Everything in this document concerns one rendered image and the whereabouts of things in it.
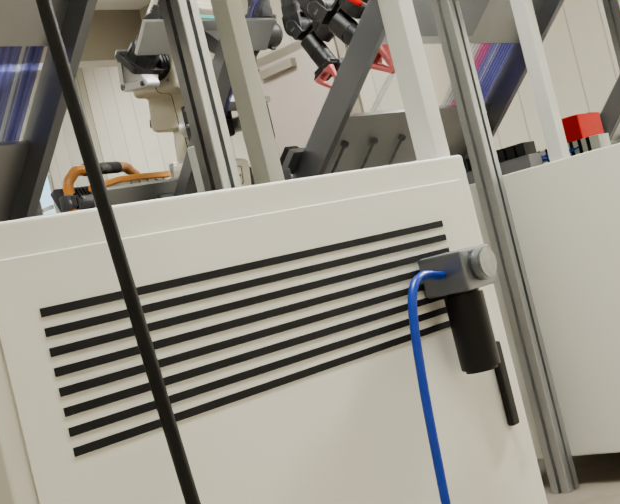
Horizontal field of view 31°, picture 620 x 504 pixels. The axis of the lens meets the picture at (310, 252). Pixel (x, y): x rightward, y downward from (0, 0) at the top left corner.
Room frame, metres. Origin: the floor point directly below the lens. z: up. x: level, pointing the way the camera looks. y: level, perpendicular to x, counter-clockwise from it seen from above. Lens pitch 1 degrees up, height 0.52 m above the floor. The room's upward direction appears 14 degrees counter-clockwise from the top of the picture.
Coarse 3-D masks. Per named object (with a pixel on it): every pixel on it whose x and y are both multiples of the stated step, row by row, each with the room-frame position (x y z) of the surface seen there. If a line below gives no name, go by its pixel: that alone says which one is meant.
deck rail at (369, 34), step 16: (368, 0) 2.34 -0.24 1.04; (368, 16) 2.35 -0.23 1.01; (368, 32) 2.35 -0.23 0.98; (384, 32) 2.34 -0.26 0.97; (352, 48) 2.39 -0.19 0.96; (368, 48) 2.36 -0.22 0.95; (352, 64) 2.39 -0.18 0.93; (368, 64) 2.37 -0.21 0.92; (336, 80) 2.43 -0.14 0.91; (352, 80) 2.40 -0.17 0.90; (336, 96) 2.44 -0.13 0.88; (352, 96) 2.41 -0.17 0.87; (320, 112) 2.47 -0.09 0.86; (336, 112) 2.44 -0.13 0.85; (320, 128) 2.48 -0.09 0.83; (336, 128) 2.45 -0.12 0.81; (320, 144) 2.49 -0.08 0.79; (336, 144) 2.48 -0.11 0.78; (304, 160) 2.52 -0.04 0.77; (320, 160) 2.49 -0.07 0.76; (304, 176) 2.53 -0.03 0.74
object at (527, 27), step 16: (512, 0) 2.14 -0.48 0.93; (528, 0) 2.14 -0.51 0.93; (528, 16) 2.12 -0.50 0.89; (528, 32) 2.13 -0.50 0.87; (528, 48) 2.13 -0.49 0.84; (528, 64) 2.14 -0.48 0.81; (544, 64) 2.14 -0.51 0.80; (544, 80) 2.12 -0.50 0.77; (544, 96) 2.13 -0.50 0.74; (544, 112) 2.13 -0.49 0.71; (544, 128) 2.14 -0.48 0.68; (560, 128) 2.14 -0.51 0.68; (560, 144) 2.12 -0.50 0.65
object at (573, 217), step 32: (576, 160) 2.10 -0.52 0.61; (608, 160) 2.05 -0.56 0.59; (512, 192) 2.19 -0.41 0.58; (544, 192) 2.15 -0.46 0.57; (576, 192) 2.11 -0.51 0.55; (608, 192) 2.06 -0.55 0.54; (480, 224) 2.25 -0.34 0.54; (544, 224) 2.16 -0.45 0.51; (576, 224) 2.12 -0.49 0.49; (608, 224) 2.07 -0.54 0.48; (544, 256) 2.17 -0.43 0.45; (576, 256) 2.13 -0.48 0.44; (608, 256) 2.09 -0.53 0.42; (544, 288) 2.18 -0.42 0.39; (576, 288) 2.14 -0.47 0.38; (608, 288) 2.10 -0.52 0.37; (544, 320) 2.19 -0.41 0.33; (576, 320) 2.15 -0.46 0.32; (608, 320) 2.11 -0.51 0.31; (512, 352) 2.25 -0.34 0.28; (576, 352) 2.16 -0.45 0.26; (608, 352) 2.12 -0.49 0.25; (576, 384) 2.17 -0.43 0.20; (608, 384) 2.13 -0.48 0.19; (576, 416) 2.18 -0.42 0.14; (608, 416) 2.14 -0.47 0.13; (576, 448) 2.19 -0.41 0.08; (608, 448) 2.15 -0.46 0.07
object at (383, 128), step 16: (368, 112) 2.59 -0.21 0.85; (384, 112) 2.63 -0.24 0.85; (400, 112) 2.67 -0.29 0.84; (448, 112) 2.84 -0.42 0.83; (352, 128) 2.56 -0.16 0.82; (368, 128) 2.61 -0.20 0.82; (384, 128) 2.66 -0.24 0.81; (400, 128) 2.72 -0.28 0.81; (448, 128) 2.89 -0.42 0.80; (352, 144) 2.61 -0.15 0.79; (368, 144) 2.66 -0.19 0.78; (384, 144) 2.71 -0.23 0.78; (448, 144) 2.94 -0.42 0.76; (464, 144) 3.01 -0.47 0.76; (352, 160) 2.65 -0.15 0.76; (368, 160) 2.70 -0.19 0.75; (384, 160) 2.76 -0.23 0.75; (400, 160) 2.81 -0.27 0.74; (416, 160) 2.87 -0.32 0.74
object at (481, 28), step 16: (416, 0) 2.36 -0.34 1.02; (464, 0) 2.49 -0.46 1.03; (480, 0) 2.54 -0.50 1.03; (496, 0) 2.66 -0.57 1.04; (416, 16) 2.39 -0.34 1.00; (432, 16) 2.44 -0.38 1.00; (464, 16) 2.53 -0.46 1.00; (480, 16) 2.58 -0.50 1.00; (496, 16) 2.71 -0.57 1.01; (512, 16) 2.76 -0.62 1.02; (432, 32) 2.48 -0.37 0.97; (480, 32) 2.70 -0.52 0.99; (496, 32) 2.76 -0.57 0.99; (512, 32) 2.81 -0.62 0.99
